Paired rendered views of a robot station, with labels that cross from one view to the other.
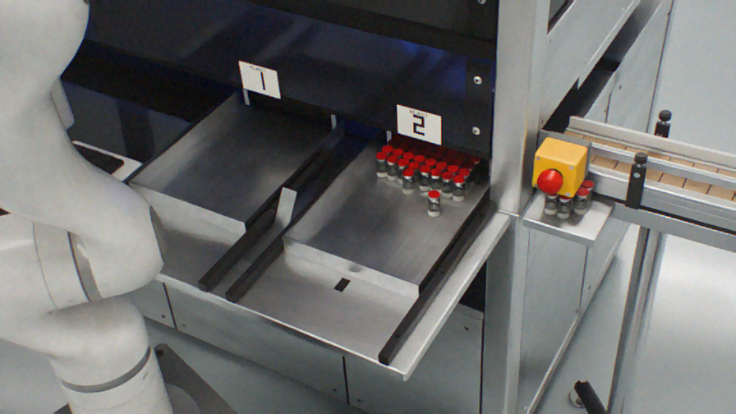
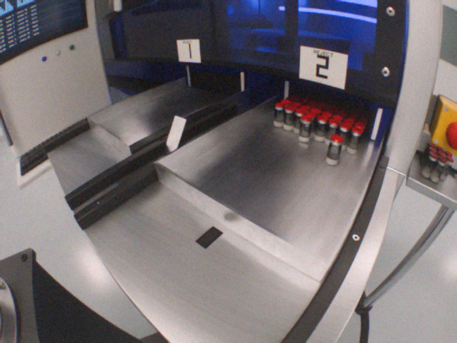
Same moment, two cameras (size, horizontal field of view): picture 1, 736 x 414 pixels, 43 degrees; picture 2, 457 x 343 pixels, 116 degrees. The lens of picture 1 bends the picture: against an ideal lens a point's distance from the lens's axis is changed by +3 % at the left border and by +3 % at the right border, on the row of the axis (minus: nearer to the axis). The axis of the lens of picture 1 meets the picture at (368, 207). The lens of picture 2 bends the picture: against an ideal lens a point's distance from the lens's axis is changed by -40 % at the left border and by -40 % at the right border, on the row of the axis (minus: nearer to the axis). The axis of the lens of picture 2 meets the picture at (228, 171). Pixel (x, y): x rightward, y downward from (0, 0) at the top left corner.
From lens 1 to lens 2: 1.23 m
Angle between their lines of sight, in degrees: 9
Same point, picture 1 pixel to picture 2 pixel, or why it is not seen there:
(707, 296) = (395, 229)
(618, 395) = (383, 290)
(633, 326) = (415, 259)
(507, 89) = (421, 23)
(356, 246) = (241, 186)
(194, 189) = (124, 125)
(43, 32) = not seen: outside the picture
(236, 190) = (151, 126)
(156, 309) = not seen: hidden behind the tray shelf
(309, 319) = (145, 283)
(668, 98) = not seen: hidden behind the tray
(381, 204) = (276, 148)
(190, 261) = (81, 177)
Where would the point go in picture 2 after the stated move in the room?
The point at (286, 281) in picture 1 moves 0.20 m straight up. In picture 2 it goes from (143, 216) to (93, 60)
